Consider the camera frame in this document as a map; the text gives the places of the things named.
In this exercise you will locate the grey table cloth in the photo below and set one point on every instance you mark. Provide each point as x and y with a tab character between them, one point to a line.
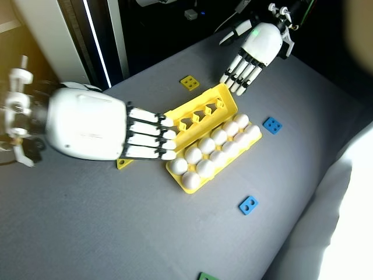
291	175

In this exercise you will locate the white post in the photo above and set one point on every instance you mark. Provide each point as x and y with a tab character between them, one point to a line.
118	38

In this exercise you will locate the blurred beige object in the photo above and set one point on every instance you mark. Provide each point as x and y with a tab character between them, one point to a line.
361	29

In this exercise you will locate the yellow triangle block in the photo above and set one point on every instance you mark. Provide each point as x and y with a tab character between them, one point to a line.
126	164

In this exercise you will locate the white plastic egg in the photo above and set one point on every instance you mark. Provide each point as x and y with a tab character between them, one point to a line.
230	128
219	136
190	180
241	139
193	154
230	148
242	120
207	145
253	131
178	165
218	157
205	168

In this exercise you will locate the white fabric backdrop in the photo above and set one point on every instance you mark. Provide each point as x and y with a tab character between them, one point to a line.
349	218

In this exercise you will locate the white wall panel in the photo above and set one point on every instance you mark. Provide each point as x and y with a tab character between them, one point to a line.
52	43

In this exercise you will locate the yellow four-hole block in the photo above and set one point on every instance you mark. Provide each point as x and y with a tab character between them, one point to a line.
190	82

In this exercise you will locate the green four-hole block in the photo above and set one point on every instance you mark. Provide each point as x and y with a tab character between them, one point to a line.
208	276

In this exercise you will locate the white light strip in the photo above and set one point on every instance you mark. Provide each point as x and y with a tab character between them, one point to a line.
97	43

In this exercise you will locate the blue four-hole block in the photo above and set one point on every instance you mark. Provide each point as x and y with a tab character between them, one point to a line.
272	125

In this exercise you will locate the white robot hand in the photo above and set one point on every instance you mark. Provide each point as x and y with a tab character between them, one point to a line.
84	125
262	43

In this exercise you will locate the yellow egg carton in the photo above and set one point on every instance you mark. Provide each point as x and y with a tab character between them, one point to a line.
224	93

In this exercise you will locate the blue two-hole block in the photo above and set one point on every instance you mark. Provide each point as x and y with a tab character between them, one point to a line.
248	204

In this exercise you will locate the white device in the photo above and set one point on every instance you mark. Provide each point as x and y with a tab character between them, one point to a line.
154	2

